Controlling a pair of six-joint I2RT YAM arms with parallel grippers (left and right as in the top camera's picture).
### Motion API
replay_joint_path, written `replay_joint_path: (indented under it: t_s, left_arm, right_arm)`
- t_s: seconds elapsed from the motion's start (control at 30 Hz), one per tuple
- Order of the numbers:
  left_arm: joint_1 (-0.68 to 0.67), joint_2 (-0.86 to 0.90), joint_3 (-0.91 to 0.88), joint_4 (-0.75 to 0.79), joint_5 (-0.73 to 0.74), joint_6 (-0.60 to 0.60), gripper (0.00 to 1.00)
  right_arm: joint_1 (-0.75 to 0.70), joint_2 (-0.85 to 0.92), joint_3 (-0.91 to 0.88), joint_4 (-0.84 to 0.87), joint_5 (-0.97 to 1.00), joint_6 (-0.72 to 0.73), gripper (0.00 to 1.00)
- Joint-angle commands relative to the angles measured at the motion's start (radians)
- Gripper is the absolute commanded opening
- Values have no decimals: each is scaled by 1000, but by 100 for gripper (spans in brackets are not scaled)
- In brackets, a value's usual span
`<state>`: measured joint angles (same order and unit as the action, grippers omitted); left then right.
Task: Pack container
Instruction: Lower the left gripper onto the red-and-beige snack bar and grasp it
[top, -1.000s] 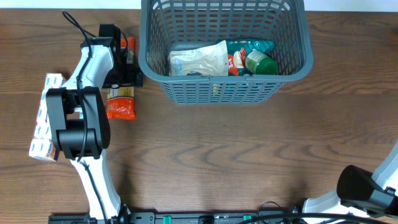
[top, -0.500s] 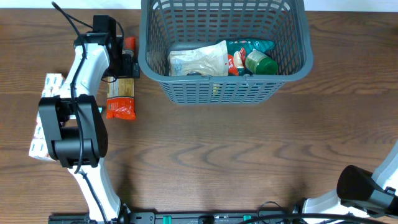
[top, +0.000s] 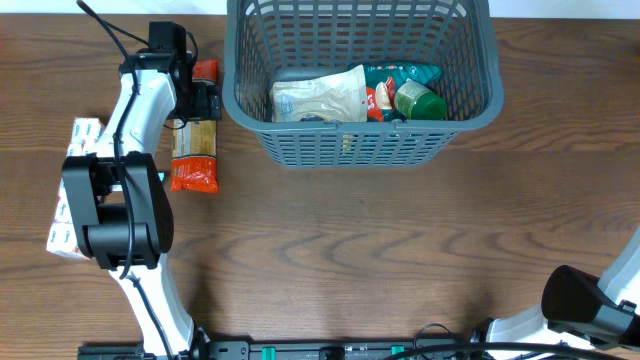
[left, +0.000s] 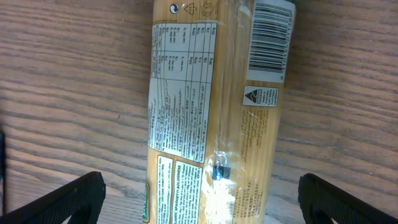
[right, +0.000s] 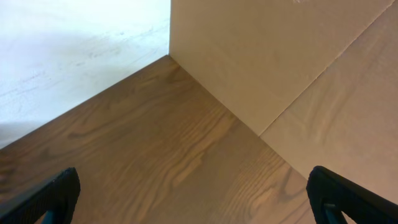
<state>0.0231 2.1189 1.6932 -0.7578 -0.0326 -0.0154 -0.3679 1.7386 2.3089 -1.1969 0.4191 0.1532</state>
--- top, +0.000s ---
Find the orange biscuit packet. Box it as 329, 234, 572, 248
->
171, 59, 222, 193

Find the beige paper pouch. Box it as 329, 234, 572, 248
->
270, 65, 368, 123

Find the green Nescafe coffee bag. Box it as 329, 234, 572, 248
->
362, 62, 442, 122

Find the green lid jar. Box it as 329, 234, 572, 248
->
394, 81, 448, 120

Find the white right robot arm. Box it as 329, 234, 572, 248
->
472, 233, 639, 351

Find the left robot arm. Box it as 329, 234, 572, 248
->
62, 21, 221, 359

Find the grey plastic lattice basket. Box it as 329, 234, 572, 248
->
223, 0, 504, 168

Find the Kleenex tissue multipack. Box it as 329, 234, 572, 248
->
46, 117, 104, 260

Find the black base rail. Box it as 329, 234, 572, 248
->
76, 337, 572, 360

